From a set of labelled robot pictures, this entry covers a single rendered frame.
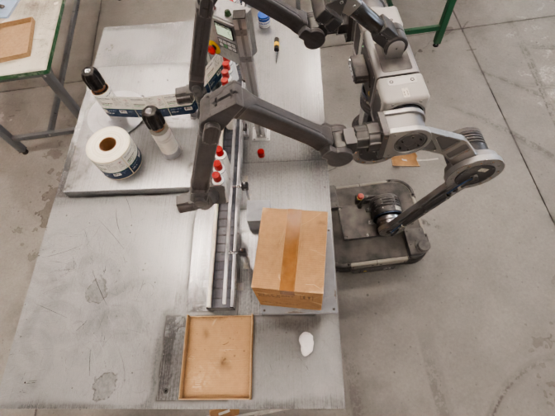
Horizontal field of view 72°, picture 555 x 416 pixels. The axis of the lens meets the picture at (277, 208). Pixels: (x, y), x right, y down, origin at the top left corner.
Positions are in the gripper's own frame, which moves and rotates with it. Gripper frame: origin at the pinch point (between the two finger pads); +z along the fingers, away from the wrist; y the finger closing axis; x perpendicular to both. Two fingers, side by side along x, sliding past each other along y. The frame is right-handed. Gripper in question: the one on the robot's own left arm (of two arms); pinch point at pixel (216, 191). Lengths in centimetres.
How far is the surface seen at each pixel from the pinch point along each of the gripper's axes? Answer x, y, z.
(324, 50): -78, -58, 207
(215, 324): 51, 3, -13
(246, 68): -46.2, -14.2, 11.4
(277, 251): 18.1, -24.2, -22.3
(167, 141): -19.0, 25.5, 23.5
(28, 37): -84, 135, 105
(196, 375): 65, 9, -25
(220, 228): 18.2, 1.9, 8.9
